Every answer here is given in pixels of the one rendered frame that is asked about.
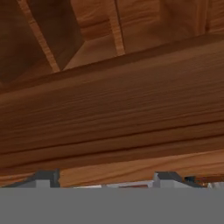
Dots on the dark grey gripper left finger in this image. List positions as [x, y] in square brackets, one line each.
[43, 177]

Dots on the brown wooden cabinet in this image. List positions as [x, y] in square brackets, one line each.
[122, 110]

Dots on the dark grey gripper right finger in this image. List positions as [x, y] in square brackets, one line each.
[167, 178]

